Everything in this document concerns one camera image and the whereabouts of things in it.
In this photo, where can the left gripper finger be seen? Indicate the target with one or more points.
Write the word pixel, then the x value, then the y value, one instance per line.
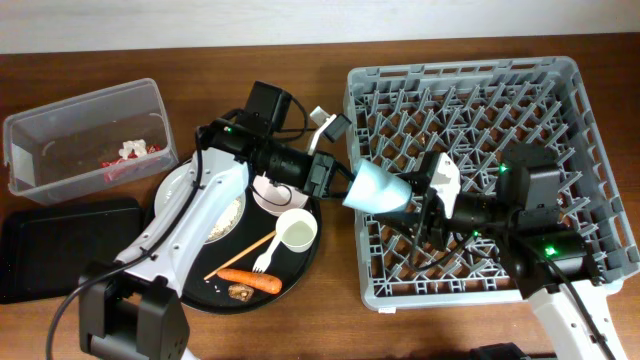
pixel 344 171
pixel 338 195

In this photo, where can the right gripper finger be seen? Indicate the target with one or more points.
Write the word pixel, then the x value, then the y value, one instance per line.
pixel 399 218
pixel 415 177

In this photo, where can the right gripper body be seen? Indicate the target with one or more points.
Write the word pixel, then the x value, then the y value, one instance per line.
pixel 440 224

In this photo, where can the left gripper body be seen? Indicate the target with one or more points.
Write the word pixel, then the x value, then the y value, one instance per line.
pixel 317 173

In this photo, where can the light blue plastic cup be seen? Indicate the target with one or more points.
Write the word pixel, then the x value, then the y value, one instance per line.
pixel 375 190

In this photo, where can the pink shallow bowl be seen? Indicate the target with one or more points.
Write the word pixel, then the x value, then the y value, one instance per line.
pixel 276 199

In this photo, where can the cream white cup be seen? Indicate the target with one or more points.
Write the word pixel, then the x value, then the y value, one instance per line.
pixel 297 229

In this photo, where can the wooden chopstick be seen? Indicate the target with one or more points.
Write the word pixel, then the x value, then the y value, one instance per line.
pixel 240 255

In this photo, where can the white plastic fork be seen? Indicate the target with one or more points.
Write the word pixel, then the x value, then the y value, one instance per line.
pixel 264 260

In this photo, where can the rice and mushroom leftovers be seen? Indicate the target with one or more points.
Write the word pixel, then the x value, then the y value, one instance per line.
pixel 227 221

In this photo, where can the grey dinner plate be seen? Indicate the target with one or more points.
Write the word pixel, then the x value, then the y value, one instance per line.
pixel 169 185

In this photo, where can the red snack wrapper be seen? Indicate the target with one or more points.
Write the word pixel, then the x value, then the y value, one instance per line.
pixel 114 175

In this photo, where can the white napkin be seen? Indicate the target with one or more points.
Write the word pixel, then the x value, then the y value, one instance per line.
pixel 131 148

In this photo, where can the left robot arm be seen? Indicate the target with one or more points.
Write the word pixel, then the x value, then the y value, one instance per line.
pixel 132 309

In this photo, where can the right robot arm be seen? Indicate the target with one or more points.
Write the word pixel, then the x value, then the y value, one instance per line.
pixel 554 270

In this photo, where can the grey plastic dishwasher rack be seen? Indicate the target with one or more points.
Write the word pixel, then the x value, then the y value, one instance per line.
pixel 471 111

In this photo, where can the clear plastic waste bin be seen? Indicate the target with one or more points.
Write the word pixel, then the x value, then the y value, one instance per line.
pixel 54 152

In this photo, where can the round black serving tray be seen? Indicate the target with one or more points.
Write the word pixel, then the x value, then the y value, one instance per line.
pixel 211 295

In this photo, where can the orange carrot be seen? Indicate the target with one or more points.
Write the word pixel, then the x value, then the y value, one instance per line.
pixel 261 281

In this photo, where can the brown food scrap chunk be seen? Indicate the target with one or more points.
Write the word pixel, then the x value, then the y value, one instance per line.
pixel 240 292

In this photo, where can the black rectangular tray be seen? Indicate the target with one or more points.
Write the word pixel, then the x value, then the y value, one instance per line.
pixel 44 251

